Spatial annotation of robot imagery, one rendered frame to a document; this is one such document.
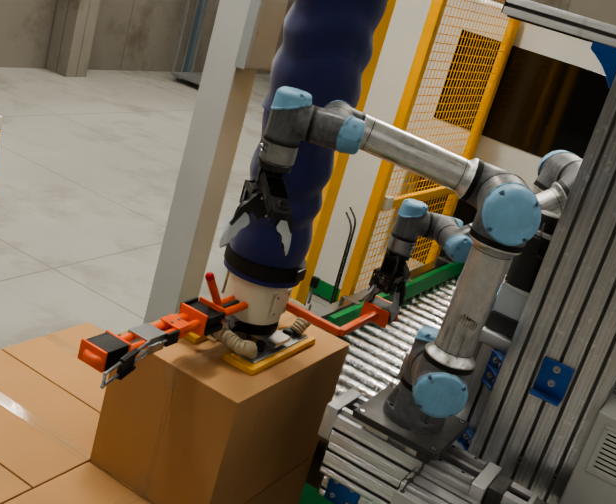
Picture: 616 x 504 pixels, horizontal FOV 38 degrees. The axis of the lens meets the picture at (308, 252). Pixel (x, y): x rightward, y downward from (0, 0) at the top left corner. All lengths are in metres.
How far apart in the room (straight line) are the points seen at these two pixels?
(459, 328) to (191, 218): 2.15
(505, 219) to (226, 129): 2.14
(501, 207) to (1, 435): 1.53
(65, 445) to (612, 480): 1.45
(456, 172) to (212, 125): 1.97
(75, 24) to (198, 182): 6.11
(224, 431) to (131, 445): 0.32
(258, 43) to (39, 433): 1.81
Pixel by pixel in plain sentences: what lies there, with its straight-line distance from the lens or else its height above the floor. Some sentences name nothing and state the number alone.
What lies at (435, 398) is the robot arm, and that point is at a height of 1.20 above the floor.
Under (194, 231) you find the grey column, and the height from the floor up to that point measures 0.73.
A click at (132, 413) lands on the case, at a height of 0.75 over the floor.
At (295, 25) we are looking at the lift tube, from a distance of 2.21.
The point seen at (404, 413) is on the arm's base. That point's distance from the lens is 2.11.
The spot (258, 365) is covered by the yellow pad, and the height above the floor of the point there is 0.96.
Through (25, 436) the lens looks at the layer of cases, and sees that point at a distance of 2.64.
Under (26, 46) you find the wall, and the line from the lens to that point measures 9.81.
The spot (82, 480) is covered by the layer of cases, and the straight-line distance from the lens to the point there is 2.51.
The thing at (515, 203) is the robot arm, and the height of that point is 1.65.
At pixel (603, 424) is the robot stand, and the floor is 1.20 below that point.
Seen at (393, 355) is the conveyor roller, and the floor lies 0.52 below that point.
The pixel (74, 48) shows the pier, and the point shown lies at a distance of 9.87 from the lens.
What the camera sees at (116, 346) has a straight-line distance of 1.99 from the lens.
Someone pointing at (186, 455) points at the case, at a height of 0.73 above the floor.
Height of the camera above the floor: 2.02
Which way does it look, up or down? 19 degrees down
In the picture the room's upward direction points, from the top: 17 degrees clockwise
